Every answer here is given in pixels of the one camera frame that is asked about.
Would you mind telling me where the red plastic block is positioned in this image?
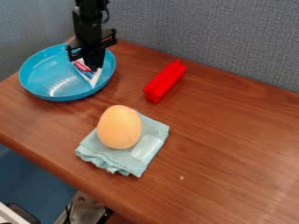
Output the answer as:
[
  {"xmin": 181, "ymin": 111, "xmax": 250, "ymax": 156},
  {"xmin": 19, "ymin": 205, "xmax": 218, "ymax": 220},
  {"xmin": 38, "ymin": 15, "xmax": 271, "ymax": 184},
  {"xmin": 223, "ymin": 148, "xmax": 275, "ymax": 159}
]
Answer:
[{"xmin": 143, "ymin": 59, "xmax": 187, "ymax": 103}]

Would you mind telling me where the blue plate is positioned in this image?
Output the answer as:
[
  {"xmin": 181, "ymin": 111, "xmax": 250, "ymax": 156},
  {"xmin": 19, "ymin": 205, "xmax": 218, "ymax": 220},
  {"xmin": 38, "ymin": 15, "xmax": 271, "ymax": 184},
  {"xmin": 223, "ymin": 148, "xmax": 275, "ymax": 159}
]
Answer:
[{"xmin": 19, "ymin": 44, "xmax": 118, "ymax": 102}]

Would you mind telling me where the dark object at corner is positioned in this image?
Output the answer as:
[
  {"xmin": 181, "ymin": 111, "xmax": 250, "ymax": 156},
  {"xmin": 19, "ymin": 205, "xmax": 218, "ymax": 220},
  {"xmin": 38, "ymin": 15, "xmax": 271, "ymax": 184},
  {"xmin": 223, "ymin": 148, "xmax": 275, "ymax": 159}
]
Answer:
[{"xmin": 0, "ymin": 202, "xmax": 42, "ymax": 224}]

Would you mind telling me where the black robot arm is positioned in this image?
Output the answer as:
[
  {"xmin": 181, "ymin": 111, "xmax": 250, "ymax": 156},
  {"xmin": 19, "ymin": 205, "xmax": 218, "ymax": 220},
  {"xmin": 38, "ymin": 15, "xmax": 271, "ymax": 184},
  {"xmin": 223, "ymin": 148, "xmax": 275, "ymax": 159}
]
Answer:
[{"xmin": 66, "ymin": 0, "xmax": 118, "ymax": 72}]

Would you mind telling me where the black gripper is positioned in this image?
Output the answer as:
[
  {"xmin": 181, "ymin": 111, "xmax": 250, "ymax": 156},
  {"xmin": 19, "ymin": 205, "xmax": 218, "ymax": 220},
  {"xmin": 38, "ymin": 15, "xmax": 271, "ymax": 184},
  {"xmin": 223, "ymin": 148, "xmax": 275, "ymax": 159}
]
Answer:
[{"xmin": 66, "ymin": 7, "xmax": 118, "ymax": 72}]

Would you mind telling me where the orange egg-shaped sponge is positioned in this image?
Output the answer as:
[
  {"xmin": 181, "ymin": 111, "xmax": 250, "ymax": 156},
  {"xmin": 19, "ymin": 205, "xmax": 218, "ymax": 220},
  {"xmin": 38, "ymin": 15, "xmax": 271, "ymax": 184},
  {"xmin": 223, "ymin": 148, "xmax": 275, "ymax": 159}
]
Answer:
[{"xmin": 98, "ymin": 105, "xmax": 143, "ymax": 150}]

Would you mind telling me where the white toothpaste tube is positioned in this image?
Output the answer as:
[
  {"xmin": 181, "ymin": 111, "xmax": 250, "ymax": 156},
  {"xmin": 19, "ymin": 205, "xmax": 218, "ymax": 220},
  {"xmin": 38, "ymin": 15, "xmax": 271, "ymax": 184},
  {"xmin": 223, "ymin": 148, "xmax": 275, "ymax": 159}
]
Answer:
[{"xmin": 73, "ymin": 59, "xmax": 102, "ymax": 88}]

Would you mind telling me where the table leg frame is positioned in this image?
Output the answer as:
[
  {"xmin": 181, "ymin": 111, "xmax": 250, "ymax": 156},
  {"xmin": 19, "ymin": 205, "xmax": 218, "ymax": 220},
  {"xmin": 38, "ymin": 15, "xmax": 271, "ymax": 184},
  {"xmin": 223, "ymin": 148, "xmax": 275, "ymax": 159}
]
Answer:
[{"xmin": 54, "ymin": 192, "xmax": 114, "ymax": 224}]

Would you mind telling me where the light blue folded cloth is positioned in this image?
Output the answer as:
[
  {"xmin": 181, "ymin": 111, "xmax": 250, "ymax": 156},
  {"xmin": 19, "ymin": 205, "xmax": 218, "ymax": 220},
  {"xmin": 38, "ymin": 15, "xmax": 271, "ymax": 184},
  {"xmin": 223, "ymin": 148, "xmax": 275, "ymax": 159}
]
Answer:
[{"xmin": 75, "ymin": 114, "xmax": 170, "ymax": 178}]

